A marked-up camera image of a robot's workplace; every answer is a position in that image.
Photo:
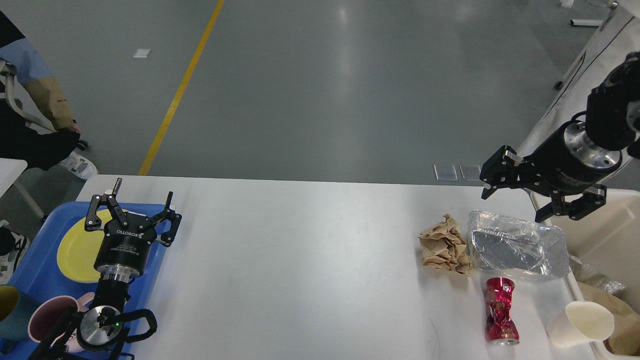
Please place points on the person in white tracksuit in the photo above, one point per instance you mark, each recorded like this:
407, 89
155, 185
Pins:
618, 36

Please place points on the brown paper in bin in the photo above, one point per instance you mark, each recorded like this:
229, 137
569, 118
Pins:
625, 339

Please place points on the pink HOME mug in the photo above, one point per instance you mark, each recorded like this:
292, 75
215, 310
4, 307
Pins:
45, 317

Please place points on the floor plate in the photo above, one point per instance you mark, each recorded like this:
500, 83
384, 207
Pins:
445, 172
470, 173

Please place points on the person in black trousers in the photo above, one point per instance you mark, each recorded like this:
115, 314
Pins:
14, 45

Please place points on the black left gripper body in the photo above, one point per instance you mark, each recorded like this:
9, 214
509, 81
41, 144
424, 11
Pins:
124, 252

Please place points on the left floor plate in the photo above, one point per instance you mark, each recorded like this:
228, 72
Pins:
445, 172

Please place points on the teal cup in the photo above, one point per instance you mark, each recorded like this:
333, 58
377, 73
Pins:
16, 310

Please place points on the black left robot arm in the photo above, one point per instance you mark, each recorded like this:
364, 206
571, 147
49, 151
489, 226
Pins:
105, 326

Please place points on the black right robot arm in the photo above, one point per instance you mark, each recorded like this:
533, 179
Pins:
612, 111

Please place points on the blue plastic tray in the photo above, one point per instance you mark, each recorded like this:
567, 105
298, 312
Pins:
39, 276

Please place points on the white side table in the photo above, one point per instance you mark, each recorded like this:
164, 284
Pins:
10, 170

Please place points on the crumpled brown paper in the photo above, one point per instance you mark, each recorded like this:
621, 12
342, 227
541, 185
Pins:
443, 248

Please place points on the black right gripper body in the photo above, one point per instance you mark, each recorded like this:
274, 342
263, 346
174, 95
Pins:
568, 161

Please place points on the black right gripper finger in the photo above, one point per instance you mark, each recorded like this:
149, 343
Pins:
506, 169
593, 198

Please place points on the right floor plate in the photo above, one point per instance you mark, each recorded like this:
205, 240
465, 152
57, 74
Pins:
470, 173

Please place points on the beige plastic bin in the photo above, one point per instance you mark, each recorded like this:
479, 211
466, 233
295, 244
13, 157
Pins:
609, 240

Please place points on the crushed red can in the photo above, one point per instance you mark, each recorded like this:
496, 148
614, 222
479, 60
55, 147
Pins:
500, 329

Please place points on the yellow plastic plate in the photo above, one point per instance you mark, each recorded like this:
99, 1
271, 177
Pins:
77, 253

